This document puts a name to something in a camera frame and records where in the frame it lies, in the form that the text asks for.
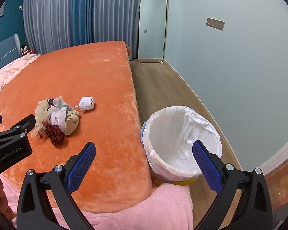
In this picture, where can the orange velvet bed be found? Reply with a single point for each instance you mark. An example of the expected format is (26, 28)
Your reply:
(86, 71)

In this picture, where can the blue upholstered headboard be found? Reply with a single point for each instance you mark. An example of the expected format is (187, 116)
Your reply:
(4, 50)

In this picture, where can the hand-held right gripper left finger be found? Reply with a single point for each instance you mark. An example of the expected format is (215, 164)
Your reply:
(81, 165)

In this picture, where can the beige mesh bag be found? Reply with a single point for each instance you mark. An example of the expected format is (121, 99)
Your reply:
(42, 110)

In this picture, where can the pink satin quilt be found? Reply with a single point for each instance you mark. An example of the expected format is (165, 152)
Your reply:
(4, 76)

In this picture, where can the person's left hand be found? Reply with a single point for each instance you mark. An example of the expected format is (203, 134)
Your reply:
(0, 196)

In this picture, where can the grey blue curtain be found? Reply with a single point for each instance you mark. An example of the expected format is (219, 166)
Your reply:
(62, 16)

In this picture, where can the dark red scrunchie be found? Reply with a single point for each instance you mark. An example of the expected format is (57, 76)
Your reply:
(56, 136)

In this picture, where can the small plush toy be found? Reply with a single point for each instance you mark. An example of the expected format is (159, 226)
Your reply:
(24, 50)

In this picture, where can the wall socket panel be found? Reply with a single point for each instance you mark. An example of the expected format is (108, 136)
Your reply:
(215, 24)

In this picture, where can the white paper packet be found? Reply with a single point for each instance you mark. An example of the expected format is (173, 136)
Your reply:
(57, 117)

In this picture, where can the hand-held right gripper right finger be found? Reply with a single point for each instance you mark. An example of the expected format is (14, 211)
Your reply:
(206, 167)

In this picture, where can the standing wall mirror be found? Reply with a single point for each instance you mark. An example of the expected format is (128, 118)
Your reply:
(151, 28)

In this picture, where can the yellow trash bin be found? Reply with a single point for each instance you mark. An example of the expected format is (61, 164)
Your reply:
(182, 181)

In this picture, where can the beige sock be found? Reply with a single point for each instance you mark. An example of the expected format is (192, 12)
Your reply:
(72, 123)

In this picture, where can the white rolled sock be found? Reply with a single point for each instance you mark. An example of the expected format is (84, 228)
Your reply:
(86, 103)

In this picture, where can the pink fluffy cloth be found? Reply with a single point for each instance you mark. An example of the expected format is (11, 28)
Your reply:
(158, 208)

